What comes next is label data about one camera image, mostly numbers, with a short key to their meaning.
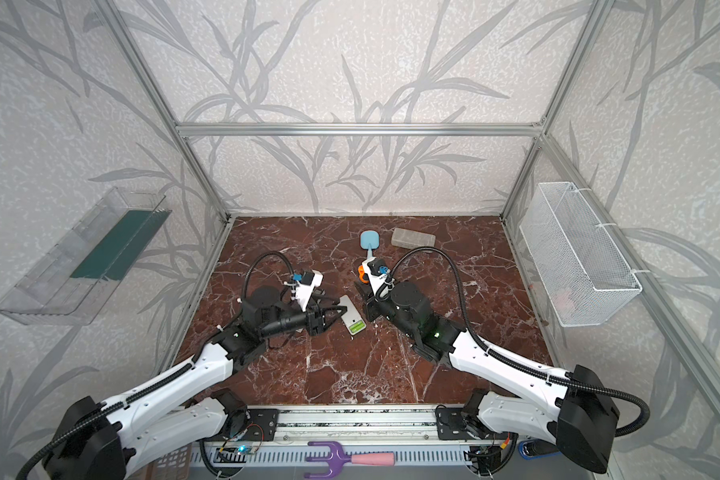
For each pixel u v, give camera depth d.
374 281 0.61
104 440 0.39
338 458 0.69
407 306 0.53
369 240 1.12
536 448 0.70
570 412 0.39
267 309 0.61
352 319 0.91
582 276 0.61
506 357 0.47
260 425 0.72
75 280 0.65
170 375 0.48
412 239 1.09
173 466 0.68
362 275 0.67
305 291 0.66
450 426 0.74
